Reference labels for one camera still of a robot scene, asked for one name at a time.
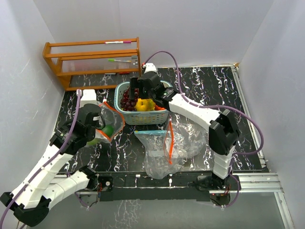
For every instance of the dark red grapes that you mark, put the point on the dark red grapes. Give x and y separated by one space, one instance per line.
128 104

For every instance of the yellow lemon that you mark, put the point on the yellow lemon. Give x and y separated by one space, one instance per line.
144 105

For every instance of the pink white marker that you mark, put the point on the pink white marker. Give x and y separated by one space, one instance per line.
119 42

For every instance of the teal plastic basket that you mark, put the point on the teal plastic basket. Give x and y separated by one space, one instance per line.
138 118

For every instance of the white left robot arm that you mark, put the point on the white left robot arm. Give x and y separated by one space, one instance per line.
32 200

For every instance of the green custard apple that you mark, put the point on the green custard apple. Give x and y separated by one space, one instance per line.
98 138

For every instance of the black metal base rail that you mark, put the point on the black metal base rail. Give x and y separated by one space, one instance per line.
203 187

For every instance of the green avocado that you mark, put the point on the green avocado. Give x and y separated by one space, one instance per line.
108 130

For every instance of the wooden rack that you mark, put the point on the wooden rack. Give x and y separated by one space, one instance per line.
69 59

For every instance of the clear zip bag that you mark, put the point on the clear zip bag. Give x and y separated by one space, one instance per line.
111 124
167 149

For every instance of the clear zip top bag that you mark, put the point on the clear zip top bag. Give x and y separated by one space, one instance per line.
111 124

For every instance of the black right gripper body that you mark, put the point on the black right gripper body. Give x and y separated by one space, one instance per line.
142 93

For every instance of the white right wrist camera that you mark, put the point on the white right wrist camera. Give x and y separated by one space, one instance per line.
149 67

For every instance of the green white marker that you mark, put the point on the green white marker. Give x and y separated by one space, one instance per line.
117 60

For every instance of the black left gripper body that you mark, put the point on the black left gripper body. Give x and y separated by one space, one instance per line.
93 133

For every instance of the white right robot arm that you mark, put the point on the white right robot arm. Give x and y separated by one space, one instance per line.
222 128

